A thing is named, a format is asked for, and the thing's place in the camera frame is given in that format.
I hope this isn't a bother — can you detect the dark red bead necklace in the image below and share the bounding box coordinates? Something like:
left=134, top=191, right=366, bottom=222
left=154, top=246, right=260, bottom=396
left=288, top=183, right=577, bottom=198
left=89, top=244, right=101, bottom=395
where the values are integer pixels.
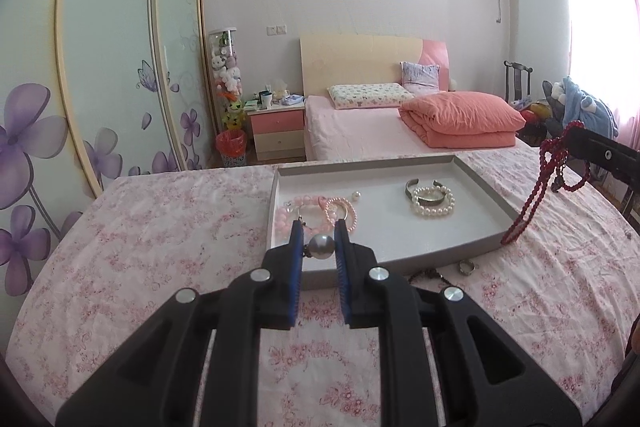
left=500, top=121, right=593, bottom=245

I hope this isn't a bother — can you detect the floral sliding door wardrobe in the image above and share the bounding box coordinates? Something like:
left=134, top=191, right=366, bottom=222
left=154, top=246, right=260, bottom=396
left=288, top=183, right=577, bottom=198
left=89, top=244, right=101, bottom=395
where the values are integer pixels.
left=0, top=0, right=211, bottom=323

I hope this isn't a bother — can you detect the pink floral sheet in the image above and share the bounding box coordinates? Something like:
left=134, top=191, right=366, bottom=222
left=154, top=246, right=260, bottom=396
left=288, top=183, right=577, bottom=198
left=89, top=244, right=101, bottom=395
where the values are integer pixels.
left=10, top=147, right=640, bottom=427

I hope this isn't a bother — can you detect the clear tube of plush toys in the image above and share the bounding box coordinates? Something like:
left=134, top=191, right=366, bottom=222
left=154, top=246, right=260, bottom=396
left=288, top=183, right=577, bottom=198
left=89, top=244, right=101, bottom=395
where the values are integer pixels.
left=207, top=28, right=246, bottom=132

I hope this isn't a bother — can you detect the pink and cream nightstand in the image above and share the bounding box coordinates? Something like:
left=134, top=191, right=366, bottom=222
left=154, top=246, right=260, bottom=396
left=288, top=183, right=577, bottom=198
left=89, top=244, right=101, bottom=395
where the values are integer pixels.
left=244, top=99, right=307, bottom=162

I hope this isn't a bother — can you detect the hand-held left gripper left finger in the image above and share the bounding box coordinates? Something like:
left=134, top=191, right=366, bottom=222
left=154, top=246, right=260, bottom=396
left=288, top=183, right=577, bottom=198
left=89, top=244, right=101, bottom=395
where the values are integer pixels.
left=55, top=219, right=307, bottom=427

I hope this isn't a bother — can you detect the pink bed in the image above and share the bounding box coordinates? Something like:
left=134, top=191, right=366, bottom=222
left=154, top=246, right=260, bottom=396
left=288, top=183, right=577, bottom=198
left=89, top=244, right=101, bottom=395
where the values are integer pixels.
left=304, top=94, right=538, bottom=162

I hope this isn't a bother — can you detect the blue plush robe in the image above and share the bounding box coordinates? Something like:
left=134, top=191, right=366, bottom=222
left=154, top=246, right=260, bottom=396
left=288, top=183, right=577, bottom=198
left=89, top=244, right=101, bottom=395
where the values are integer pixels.
left=552, top=77, right=621, bottom=138

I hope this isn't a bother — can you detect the wide silver bangle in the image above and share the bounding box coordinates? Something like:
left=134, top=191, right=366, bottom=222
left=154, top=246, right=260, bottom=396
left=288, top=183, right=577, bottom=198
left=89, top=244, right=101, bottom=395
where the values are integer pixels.
left=404, top=178, right=448, bottom=208

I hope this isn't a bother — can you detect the purple pillow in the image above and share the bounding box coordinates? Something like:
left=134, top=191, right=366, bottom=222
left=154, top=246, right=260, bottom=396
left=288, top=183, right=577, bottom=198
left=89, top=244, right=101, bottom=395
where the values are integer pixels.
left=400, top=61, right=441, bottom=96

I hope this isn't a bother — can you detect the pink trash bin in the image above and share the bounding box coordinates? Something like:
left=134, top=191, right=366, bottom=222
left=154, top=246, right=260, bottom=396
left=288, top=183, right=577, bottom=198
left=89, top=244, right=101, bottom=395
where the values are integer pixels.
left=216, top=129, right=247, bottom=168

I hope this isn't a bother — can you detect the white pearl bracelet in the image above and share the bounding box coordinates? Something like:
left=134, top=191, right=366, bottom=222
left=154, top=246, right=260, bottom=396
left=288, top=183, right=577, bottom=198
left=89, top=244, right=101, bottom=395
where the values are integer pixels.
left=411, top=185, right=456, bottom=219

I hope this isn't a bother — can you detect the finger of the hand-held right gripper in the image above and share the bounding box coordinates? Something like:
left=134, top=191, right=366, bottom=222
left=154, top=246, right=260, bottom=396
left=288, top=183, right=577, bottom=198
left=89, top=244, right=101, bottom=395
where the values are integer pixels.
left=566, top=127, right=640, bottom=188

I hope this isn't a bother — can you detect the red and yellow plush toy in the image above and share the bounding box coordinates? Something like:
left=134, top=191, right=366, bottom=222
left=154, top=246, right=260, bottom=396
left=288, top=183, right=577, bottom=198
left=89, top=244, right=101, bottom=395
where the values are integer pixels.
left=520, top=103, right=551, bottom=125

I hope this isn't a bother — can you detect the pink bead bracelet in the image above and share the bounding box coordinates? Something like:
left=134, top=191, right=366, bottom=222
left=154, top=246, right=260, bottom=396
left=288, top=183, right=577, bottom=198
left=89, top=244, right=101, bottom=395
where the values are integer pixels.
left=274, top=194, right=331, bottom=233

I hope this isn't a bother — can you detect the printed white pillow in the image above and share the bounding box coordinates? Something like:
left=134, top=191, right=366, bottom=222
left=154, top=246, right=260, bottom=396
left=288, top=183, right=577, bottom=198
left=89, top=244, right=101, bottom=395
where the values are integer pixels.
left=326, top=82, right=416, bottom=110

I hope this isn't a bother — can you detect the folded orange quilt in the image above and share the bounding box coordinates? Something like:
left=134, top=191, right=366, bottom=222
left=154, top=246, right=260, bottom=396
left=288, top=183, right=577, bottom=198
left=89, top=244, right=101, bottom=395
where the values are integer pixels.
left=398, top=90, right=527, bottom=150

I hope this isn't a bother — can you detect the grey pearl earring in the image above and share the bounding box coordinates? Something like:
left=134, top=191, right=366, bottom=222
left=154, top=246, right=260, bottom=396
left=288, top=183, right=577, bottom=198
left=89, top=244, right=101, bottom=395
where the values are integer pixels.
left=302, top=234, right=335, bottom=261

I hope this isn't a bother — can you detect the pink pearl bracelet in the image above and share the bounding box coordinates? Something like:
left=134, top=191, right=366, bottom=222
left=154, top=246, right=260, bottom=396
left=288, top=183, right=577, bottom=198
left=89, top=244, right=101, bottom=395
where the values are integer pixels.
left=324, top=198, right=358, bottom=233

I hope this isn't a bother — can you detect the cream and pink headboard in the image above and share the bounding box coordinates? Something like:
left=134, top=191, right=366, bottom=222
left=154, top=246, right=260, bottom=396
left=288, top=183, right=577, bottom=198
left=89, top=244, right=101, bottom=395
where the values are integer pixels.
left=299, top=33, right=449, bottom=98

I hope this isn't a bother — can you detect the dark wooden chair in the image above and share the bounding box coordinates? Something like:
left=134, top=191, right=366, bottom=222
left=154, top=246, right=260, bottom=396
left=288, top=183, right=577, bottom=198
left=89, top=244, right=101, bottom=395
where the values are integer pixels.
left=503, top=60, right=533, bottom=105

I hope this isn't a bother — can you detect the pink curtain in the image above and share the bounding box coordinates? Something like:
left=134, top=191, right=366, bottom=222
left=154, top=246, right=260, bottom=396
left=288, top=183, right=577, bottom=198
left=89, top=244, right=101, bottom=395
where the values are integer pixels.
left=557, top=0, right=640, bottom=148

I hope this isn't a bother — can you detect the grey cardboard tray box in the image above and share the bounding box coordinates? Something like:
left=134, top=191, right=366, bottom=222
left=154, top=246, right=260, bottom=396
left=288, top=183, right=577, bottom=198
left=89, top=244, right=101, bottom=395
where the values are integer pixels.
left=267, top=155, right=518, bottom=290

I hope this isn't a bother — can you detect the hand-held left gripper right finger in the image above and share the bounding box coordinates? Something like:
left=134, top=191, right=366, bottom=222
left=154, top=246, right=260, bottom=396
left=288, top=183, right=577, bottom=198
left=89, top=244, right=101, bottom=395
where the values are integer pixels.
left=334, top=219, right=583, bottom=427

